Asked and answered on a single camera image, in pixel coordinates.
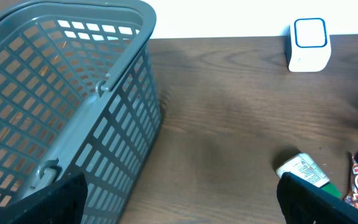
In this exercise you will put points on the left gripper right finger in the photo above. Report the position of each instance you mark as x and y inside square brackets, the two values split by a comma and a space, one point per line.
[302, 202]

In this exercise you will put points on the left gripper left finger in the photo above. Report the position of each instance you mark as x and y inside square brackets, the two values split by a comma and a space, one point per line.
[59, 203]

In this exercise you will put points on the white bottle green cap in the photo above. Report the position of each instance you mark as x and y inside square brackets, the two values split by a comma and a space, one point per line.
[303, 166]

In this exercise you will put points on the white barcode scanner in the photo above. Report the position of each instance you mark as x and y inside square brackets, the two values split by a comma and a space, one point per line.
[307, 45]

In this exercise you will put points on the grey plastic shopping basket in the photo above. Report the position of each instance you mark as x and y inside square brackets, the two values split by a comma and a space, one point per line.
[77, 94]

